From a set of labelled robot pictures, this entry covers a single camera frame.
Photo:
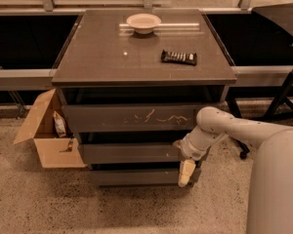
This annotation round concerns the crumpled snack bag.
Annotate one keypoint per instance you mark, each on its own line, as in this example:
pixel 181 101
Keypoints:
pixel 59 124

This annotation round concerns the dark snack bar wrapper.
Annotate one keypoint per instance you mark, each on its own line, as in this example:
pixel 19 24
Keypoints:
pixel 179 58

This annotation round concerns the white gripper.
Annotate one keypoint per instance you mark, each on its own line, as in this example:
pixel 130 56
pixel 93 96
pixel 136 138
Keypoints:
pixel 188 148

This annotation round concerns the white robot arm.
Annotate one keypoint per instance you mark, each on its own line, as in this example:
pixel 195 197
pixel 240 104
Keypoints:
pixel 270 204

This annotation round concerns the dark grey drawer cabinet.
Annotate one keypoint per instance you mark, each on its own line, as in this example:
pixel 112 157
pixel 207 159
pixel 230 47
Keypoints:
pixel 108 62

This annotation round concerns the black rolling stand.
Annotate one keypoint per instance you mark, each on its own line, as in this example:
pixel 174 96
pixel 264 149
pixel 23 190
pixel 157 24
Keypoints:
pixel 279 99

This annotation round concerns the white bowl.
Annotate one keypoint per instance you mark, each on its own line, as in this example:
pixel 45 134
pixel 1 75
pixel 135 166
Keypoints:
pixel 143 23

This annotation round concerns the grey top drawer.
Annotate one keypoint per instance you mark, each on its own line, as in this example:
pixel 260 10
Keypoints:
pixel 86 118

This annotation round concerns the grey bottom drawer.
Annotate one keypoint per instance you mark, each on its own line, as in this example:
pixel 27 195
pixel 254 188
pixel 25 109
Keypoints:
pixel 149 177

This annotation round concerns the open cardboard box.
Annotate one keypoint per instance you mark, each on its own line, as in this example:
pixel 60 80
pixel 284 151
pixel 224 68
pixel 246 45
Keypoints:
pixel 54 152

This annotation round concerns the grey drawer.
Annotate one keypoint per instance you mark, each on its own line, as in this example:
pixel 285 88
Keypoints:
pixel 121 153
pixel 149 177
pixel 86 118

